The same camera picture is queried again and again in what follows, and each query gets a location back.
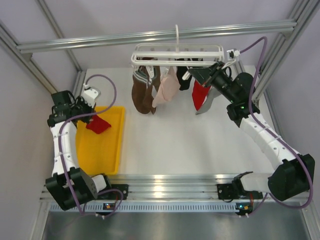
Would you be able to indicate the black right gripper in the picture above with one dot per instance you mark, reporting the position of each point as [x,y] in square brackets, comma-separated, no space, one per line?
[204,74]

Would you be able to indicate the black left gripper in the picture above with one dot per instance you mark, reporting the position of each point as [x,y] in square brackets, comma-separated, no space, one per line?
[81,100]

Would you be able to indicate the red santa sock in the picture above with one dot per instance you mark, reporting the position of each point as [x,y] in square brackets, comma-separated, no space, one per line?
[98,125]
[199,94]

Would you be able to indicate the grey sock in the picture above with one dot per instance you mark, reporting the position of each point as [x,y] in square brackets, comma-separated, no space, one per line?
[212,94]

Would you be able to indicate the black sock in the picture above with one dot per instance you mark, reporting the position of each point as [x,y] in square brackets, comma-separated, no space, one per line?
[199,61]
[184,77]

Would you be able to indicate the white plastic clip hanger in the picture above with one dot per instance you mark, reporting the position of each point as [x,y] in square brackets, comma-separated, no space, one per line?
[174,54]

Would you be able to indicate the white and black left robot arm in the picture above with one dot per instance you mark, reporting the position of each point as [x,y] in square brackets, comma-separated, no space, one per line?
[69,185]

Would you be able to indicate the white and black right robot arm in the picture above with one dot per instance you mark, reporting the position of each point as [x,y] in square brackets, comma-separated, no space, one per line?
[292,172]

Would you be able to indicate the pink sock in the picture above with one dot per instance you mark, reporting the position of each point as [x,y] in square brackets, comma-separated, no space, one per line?
[168,88]

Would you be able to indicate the maroon striped brown sock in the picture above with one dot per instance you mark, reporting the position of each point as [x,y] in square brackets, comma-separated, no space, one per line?
[153,92]
[141,92]

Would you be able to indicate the yellow plastic tray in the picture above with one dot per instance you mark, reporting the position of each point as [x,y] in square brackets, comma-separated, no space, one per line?
[101,153]

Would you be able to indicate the aluminium top crossbar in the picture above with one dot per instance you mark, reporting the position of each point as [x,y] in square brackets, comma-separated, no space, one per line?
[274,26]

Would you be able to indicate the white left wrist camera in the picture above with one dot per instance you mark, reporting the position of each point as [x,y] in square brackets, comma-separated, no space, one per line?
[90,95]

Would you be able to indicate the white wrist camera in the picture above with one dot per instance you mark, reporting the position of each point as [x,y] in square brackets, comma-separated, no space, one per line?
[233,55]
[90,95]

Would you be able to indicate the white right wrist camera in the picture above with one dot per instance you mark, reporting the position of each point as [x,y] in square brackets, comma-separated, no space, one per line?
[233,55]

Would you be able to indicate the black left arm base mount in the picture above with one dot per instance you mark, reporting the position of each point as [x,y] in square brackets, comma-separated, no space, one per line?
[116,192]

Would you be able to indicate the slotted grey cable duct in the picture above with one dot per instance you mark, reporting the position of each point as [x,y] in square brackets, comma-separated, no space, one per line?
[168,207]

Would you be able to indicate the aluminium left frame post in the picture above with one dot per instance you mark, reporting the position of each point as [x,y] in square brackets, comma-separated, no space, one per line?
[27,82]

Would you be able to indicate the aluminium frame post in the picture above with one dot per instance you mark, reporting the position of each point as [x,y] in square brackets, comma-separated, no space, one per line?
[302,13]
[27,82]

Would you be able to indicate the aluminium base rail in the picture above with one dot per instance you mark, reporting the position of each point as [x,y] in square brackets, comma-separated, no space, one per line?
[172,187]

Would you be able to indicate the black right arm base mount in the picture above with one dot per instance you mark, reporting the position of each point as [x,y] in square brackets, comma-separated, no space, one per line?
[228,192]

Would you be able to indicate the aluminium right frame post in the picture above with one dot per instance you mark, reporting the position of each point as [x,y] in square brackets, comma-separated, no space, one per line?
[302,13]

